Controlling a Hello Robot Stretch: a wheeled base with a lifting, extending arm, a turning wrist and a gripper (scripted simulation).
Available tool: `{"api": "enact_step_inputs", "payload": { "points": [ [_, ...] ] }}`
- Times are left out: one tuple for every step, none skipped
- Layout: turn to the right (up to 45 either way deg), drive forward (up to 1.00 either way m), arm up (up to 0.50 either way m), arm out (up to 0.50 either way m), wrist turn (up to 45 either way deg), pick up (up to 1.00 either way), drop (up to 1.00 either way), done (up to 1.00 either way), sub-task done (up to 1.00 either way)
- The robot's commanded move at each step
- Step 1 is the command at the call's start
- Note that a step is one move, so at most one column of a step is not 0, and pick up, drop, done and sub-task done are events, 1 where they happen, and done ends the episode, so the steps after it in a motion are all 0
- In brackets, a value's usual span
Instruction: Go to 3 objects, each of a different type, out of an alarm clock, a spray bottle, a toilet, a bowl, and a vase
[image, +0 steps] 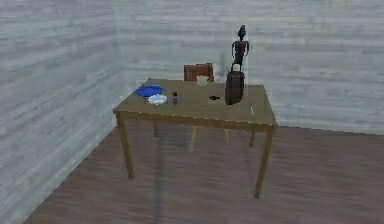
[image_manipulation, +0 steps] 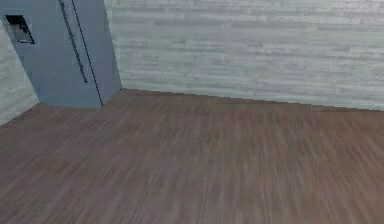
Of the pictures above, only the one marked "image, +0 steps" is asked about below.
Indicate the small dark shaker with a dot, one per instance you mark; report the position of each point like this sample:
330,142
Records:
175,98

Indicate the tan wooden table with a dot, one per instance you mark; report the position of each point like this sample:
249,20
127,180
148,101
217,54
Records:
200,106

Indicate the brown wooden chair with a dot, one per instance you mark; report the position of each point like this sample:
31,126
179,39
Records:
196,71

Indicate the blue plate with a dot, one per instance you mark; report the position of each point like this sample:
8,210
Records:
149,90

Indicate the cream mug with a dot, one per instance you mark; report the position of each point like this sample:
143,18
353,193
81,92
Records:
202,80

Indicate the small black object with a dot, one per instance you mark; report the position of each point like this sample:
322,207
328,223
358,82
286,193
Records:
214,97

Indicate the dark brown figure statue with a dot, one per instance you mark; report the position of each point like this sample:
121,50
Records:
234,85

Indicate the white bowl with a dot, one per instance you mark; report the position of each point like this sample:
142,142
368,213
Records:
157,99

